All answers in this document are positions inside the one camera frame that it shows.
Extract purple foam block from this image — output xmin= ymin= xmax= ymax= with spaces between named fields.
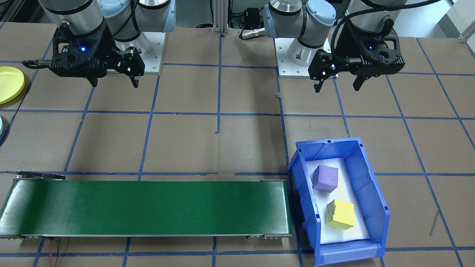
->
xmin=312 ymin=164 xmax=339 ymax=192

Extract yellow foam block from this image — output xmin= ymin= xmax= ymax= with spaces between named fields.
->
xmin=325 ymin=199 xmax=356 ymax=230

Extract yellow plate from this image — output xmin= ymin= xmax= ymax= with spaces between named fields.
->
xmin=0 ymin=66 xmax=26 ymax=105

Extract silver metal cylinder connector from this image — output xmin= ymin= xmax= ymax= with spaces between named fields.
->
xmin=239 ymin=28 xmax=266 ymax=40

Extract small black electronics box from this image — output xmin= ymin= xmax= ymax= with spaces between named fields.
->
xmin=244 ymin=7 xmax=261 ymax=23

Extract blue plastic bin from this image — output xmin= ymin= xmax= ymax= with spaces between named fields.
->
xmin=288 ymin=137 xmax=391 ymax=267

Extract green conveyor belt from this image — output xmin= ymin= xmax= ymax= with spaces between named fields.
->
xmin=0 ymin=171 xmax=294 ymax=240

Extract white foam pad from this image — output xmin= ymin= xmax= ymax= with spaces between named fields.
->
xmin=304 ymin=158 xmax=371 ymax=244

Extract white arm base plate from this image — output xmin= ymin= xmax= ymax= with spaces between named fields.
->
xmin=108 ymin=32 xmax=166 ymax=75
xmin=274 ymin=37 xmax=339 ymax=78

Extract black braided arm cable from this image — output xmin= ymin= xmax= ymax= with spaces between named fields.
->
xmin=330 ymin=0 xmax=442 ymax=63

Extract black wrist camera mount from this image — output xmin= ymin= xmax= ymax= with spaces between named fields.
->
xmin=49 ymin=25 xmax=109 ymax=79
xmin=351 ymin=19 xmax=406 ymax=78

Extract aluminium post between arms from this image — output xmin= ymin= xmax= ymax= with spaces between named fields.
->
xmin=212 ymin=0 xmax=229 ymax=36

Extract aluminium frame bar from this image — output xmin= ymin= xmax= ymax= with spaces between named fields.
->
xmin=457 ymin=22 xmax=475 ymax=43

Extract red conveyor wires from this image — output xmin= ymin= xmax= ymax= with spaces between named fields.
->
xmin=48 ymin=237 xmax=71 ymax=267

